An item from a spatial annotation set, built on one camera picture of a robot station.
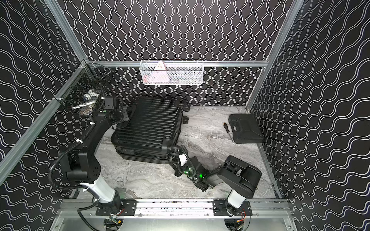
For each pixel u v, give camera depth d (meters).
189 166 0.63
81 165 0.46
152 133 0.80
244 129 1.00
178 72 1.35
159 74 0.89
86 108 0.75
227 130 1.05
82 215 0.67
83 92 0.92
